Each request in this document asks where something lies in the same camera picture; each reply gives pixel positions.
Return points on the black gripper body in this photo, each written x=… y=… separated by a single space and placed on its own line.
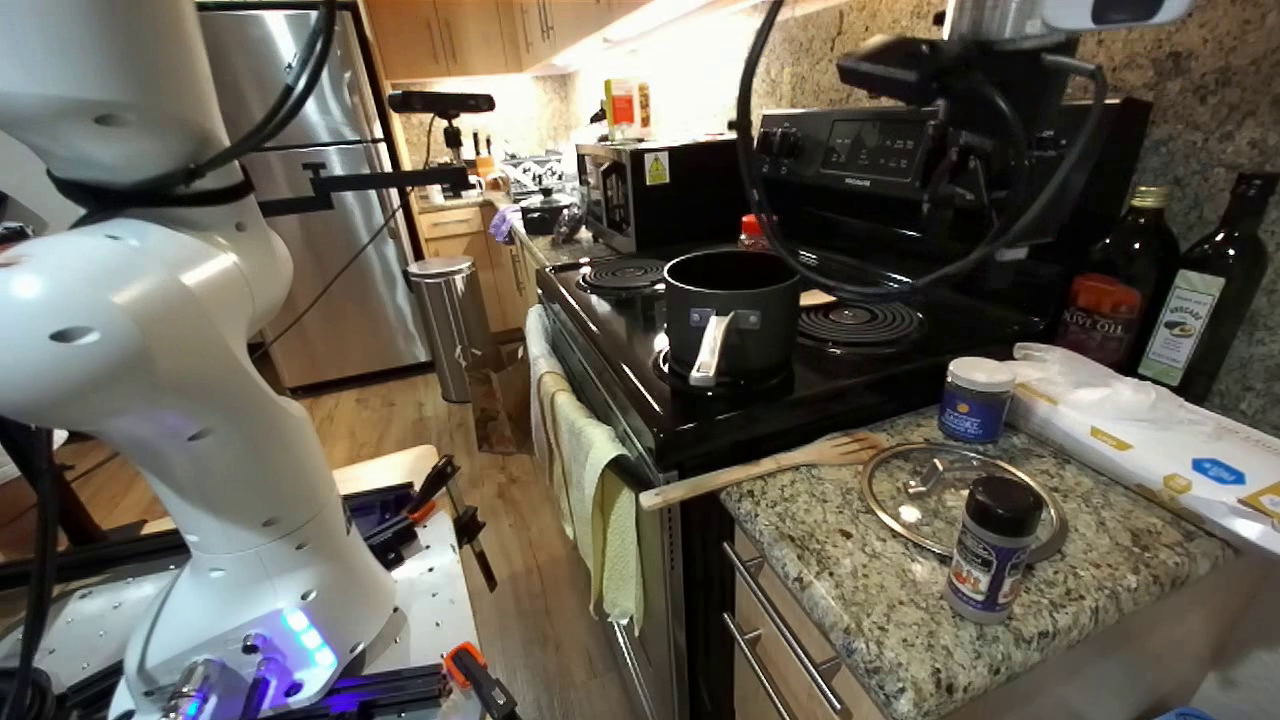
x=993 y=163

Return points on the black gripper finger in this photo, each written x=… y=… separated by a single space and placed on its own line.
x=1024 y=252
x=969 y=252

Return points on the glass pot lid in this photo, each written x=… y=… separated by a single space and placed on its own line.
x=920 y=460

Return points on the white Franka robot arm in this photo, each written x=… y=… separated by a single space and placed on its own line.
x=162 y=345

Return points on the dark bottle with orange label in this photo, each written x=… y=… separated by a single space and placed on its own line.
x=1117 y=303

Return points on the blue jar with white lid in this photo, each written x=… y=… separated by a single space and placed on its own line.
x=978 y=402

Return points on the small round wooden disc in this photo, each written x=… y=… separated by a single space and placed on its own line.
x=818 y=299

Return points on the dark bottle with white label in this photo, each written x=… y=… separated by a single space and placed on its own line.
x=1201 y=304

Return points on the white plastic bag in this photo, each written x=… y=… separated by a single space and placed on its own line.
x=1145 y=435

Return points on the spice jar with red lid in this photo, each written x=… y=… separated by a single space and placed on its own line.
x=755 y=230

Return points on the black electric stove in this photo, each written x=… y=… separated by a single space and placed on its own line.
x=746 y=405

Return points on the spice jar with black lid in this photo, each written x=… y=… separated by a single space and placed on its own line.
x=993 y=553

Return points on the black toaster oven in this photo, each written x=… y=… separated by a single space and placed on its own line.
x=667 y=193

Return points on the orange container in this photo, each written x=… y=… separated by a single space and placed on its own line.
x=621 y=105

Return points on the wooden drawer cabinet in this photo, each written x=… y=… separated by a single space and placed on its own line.
x=782 y=653

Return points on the pale yellow dish towel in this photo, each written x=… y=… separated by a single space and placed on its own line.
x=586 y=481

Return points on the steel trash can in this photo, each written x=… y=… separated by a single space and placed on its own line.
x=445 y=327

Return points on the wooden upper cabinets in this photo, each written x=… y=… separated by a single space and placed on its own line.
x=455 y=33

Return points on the black clamp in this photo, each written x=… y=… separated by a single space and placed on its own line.
x=474 y=540

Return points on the stainless steel refrigerator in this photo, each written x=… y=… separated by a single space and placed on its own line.
x=332 y=280

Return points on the robot mounting table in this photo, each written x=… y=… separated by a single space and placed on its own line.
x=427 y=603

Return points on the black stereo camera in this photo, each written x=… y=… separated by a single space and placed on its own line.
x=442 y=102

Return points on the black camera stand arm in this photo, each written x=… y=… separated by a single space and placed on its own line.
x=373 y=183

